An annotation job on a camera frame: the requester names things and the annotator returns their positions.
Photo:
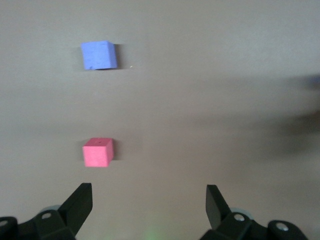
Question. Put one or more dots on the purple foam block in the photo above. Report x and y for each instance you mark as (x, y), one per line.
(97, 56)

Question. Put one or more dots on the pink foam block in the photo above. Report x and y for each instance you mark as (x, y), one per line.
(96, 155)

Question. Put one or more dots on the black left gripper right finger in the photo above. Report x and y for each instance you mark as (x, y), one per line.
(217, 215)

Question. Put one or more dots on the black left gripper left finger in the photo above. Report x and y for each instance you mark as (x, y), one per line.
(72, 212)

